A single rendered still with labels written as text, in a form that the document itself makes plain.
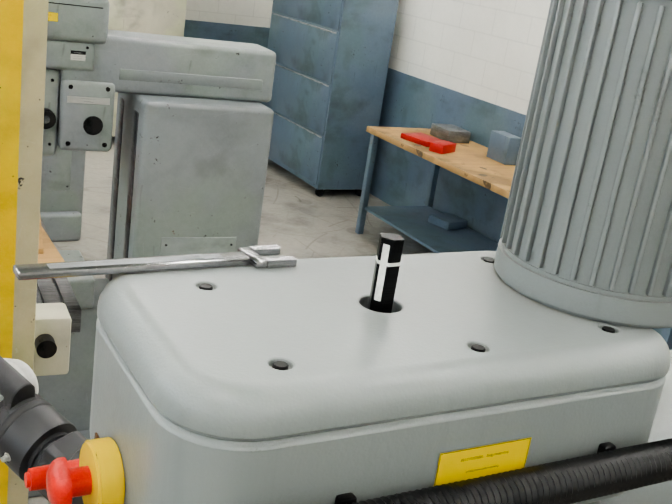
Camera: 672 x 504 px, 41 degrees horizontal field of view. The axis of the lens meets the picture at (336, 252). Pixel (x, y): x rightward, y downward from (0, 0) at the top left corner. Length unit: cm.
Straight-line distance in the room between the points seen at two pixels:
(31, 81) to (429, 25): 593
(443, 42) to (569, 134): 703
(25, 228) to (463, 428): 191
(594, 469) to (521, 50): 636
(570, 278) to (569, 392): 12
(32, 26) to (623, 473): 189
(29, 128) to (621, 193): 183
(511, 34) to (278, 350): 657
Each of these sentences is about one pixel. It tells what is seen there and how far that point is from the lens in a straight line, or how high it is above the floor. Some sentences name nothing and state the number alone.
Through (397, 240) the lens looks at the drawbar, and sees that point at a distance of 74.
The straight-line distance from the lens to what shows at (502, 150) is 662.
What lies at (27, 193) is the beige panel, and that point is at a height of 146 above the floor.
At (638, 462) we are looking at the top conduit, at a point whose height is 180.
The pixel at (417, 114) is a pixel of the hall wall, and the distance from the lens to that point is 804.
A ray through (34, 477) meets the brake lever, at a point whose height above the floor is 171.
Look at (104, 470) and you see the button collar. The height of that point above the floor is 178.
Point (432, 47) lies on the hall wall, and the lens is 795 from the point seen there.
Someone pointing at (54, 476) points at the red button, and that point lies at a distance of 71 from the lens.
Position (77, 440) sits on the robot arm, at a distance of 116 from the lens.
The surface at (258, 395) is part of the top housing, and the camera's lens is 60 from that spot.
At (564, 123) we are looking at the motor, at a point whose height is 205.
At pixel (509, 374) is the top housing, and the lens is 71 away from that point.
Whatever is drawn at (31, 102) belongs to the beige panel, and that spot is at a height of 170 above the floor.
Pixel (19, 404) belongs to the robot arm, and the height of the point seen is 158.
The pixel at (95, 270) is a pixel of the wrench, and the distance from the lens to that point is 75.
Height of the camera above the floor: 217
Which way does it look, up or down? 18 degrees down
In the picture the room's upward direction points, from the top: 9 degrees clockwise
